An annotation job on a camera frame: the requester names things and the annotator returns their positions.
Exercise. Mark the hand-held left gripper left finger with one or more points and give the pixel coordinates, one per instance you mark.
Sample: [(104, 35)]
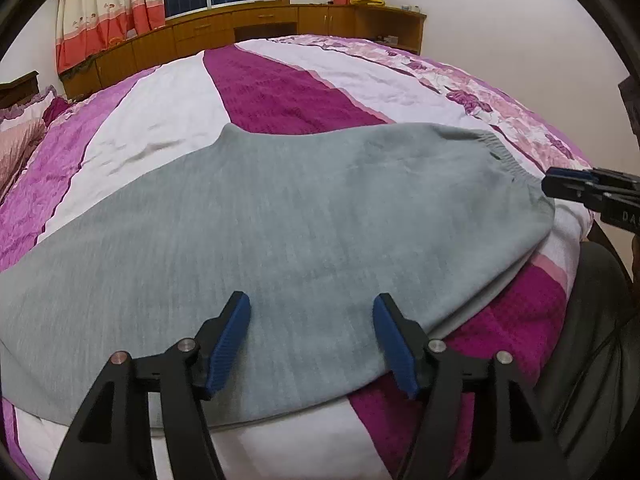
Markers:
[(227, 345)]

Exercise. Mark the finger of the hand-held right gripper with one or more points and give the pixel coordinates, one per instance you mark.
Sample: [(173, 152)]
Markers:
[(575, 175), (570, 191)]

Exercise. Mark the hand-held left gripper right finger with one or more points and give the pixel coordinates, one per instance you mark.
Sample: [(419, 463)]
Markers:
[(395, 345)]

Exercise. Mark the grey pants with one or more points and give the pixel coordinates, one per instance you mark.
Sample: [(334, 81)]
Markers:
[(300, 220)]

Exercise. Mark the dark object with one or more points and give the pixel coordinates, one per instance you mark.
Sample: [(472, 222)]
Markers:
[(631, 107)]

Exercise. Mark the pink floral bedsheet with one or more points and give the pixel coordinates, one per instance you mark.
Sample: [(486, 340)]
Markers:
[(475, 100)]

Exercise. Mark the purple white striped blanket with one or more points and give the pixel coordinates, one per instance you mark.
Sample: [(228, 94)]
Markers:
[(280, 95)]

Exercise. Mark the yellow coiled item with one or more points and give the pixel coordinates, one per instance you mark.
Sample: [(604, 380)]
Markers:
[(367, 1)]

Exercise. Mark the pink satin pillow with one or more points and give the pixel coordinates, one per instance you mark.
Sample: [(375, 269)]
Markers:
[(17, 155)]

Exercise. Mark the purple frilled pillow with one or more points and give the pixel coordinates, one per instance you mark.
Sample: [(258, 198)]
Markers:
[(35, 107)]

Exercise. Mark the wooden cabinet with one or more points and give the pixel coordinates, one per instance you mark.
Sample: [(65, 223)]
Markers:
[(260, 22)]

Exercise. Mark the wooden headboard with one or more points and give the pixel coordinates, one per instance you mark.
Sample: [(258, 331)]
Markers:
[(20, 90)]

